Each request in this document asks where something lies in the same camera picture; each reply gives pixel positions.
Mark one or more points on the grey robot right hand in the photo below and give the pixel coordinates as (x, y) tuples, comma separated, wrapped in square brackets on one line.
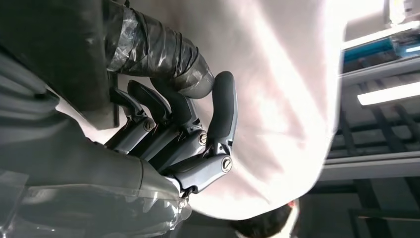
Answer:
[(82, 170)]

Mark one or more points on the person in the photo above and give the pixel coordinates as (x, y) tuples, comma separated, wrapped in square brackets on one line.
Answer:
[(279, 115)]

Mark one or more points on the ceiling light strip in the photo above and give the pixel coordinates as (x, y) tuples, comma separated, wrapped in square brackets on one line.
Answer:
[(393, 93)]

